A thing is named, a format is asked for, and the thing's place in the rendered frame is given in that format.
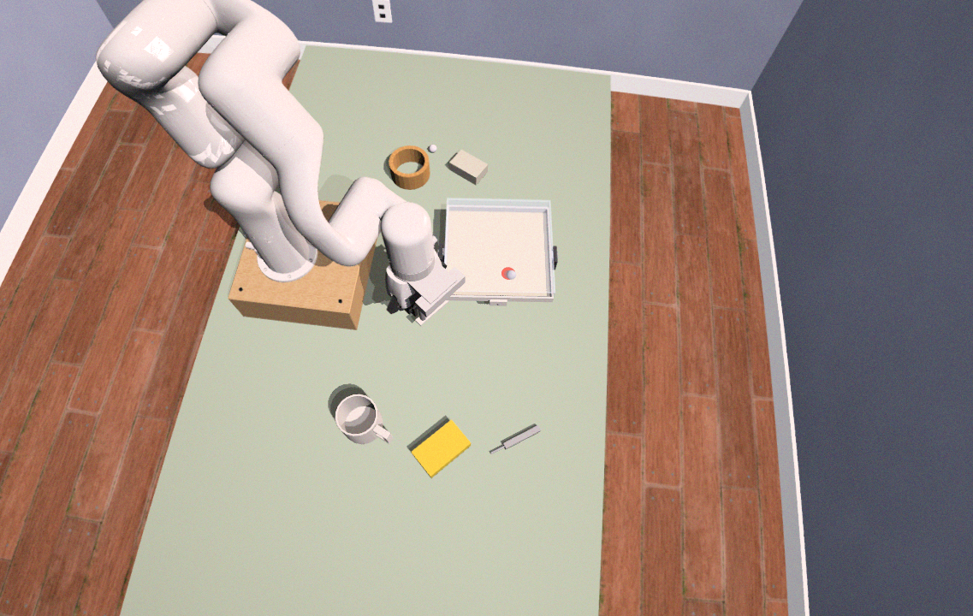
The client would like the white mug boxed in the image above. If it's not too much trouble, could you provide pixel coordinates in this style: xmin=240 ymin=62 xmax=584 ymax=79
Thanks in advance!
xmin=335 ymin=394 xmax=394 ymax=444

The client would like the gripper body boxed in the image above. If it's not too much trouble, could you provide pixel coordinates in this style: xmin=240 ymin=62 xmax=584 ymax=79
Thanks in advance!
xmin=385 ymin=250 xmax=442 ymax=309

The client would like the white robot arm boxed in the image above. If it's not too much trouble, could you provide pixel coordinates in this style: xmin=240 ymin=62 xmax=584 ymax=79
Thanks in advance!
xmin=96 ymin=0 xmax=466 ymax=317

